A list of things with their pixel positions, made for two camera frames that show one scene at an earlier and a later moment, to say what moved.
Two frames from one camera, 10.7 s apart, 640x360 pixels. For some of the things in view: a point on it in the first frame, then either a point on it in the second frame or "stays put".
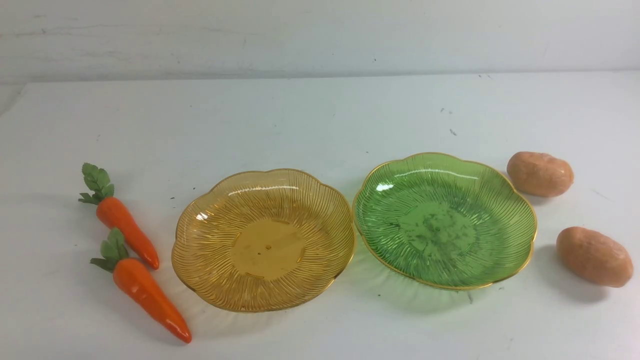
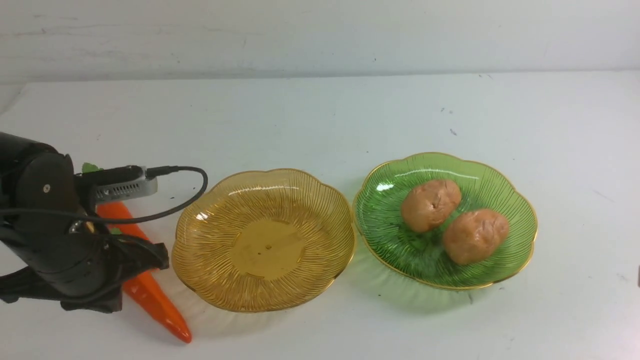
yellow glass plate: (263, 241) stays put
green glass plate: (445, 219) stays put
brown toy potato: (539, 174) → (426, 206)
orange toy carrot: (135, 279) stays put
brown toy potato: (594, 256) → (471, 237)
